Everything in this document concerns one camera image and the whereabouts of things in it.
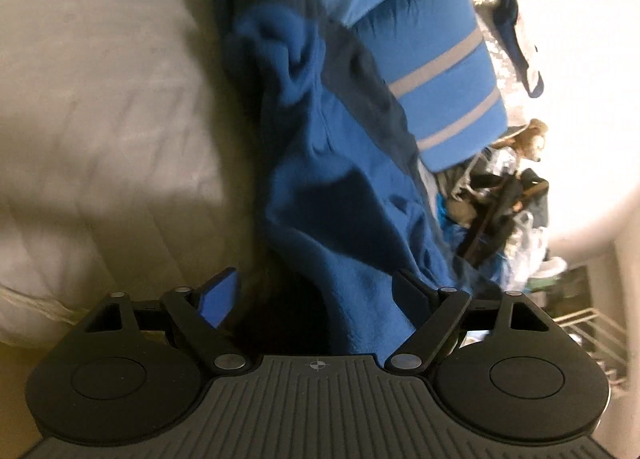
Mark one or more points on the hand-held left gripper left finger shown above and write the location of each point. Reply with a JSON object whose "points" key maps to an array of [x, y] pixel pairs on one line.
{"points": [[220, 296]]}

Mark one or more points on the blue fleece jacket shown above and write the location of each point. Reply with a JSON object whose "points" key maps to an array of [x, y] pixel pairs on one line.
{"points": [[340, 189]]}

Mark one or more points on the brown teddy bear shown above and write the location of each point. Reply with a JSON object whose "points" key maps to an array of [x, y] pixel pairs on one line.
{"points": [[532, 139]]}

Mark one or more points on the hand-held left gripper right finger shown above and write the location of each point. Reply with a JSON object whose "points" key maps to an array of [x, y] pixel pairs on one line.
{"points": [[412, 291]]}

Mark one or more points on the grey quilted bedspread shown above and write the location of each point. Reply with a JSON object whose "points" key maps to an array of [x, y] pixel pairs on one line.
{"points": [[100, 114]]}

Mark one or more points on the silver and dark cloth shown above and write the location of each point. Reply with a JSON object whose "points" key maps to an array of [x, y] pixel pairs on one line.
{"points": [[492, 4]]}

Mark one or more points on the pile of bags and clothes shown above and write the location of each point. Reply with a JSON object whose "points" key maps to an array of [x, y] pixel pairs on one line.
{"points": [[495, 209]]}

